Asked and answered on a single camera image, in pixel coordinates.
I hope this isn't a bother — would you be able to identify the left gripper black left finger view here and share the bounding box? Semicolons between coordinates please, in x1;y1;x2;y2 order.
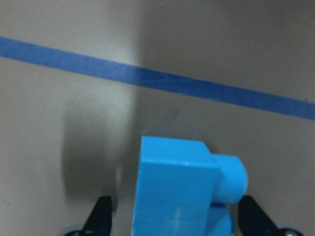
82;196;112;236

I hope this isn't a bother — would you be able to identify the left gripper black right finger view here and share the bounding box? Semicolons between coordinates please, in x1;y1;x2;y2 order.
238;196;279;236

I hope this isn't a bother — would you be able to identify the blue toy block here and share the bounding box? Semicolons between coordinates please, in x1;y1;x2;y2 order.
131;136;248;236

